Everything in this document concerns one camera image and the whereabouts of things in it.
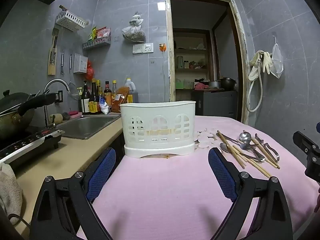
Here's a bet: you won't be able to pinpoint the black wok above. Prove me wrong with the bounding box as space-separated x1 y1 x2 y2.
0 89 57 141

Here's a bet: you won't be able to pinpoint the metal fork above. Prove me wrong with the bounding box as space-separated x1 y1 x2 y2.
240 142 259 152

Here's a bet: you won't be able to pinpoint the white blue packet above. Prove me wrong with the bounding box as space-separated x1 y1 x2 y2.
99 95 111 115

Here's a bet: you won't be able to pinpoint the dark sauce bottle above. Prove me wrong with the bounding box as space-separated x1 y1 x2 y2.
80 80 92 115

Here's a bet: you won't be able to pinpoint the large oil bottle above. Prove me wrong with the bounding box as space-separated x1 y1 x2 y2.
124 78 139 104

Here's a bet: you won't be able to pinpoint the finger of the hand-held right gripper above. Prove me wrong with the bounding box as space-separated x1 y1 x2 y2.
293 131 320 155

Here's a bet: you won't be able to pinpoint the grey towel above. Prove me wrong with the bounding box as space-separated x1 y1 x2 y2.
0 162 23 225

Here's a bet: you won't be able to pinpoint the cream rubber gloves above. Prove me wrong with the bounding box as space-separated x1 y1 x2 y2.
248 50 275 81

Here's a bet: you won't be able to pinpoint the wooden shelf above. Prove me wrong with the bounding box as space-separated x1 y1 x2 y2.
173 28 213 91

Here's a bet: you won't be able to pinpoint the colourful snack packets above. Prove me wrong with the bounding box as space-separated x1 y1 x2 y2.
87 26 112 41

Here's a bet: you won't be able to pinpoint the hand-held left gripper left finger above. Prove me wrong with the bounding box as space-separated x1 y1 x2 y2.
29 147 117 240

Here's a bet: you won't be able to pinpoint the dark cooking pot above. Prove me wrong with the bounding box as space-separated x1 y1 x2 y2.
219 78 237 91

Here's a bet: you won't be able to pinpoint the metal faucet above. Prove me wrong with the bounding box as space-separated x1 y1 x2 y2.
44 78 70 128

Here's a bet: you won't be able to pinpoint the oval metal spoon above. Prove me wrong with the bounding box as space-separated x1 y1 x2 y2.
220 142 258 159

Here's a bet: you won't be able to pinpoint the white wall box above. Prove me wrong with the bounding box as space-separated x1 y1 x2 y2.
73 53 89 75

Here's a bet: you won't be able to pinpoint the yellow label sauce bottle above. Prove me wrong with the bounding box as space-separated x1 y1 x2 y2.
88 78 102 115

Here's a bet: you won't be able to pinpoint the wooden knife holder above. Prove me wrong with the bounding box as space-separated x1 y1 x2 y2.
47 27 60 76

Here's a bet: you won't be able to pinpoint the clear hanging plastic bag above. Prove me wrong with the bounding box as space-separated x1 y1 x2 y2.
122 12 146 43

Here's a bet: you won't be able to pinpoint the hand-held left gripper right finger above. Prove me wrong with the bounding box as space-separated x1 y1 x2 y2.
208 147 293 240

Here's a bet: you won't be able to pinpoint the red label sauce bottle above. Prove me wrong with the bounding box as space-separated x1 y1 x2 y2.
103 81 112 108

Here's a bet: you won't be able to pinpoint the grey cabinet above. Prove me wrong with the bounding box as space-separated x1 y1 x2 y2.
191 89 238 118

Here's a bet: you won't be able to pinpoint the round metal spoon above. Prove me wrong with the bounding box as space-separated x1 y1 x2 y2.
239 132 265 162

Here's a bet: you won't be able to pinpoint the black cable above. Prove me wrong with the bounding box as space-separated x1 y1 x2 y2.
7 213 31 231

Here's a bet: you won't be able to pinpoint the grey wall rack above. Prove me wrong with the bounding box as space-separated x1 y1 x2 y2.
82 35 112 50

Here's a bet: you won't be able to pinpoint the white wall basket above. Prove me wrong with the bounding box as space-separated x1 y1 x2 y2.
55 5 87 32

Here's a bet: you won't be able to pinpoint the pink table cloth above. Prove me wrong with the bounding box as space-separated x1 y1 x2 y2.
76 115 320 240

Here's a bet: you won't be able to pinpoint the white wall switch socket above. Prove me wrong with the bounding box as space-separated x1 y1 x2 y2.
132 43 154 54

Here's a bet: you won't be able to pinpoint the wooden door frame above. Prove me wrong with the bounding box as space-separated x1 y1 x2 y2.
164 0 251 124

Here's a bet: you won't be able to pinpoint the steel sink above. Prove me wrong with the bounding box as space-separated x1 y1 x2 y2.
55 114 121 140

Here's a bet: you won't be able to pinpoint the white plastic utensil holder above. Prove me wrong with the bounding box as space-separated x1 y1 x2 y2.
119 100 197 158

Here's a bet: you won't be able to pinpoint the white paper scraps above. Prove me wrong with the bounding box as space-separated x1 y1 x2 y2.
194 129 219 149

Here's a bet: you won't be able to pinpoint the clear plastic bag on wall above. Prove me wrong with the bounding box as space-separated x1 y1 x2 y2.
270 36 285 79

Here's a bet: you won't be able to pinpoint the black induction cooker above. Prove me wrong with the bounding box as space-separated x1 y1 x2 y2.
0 127 66 167

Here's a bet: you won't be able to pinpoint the red plastic bag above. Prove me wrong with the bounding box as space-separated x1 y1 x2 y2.
85 61 95 81

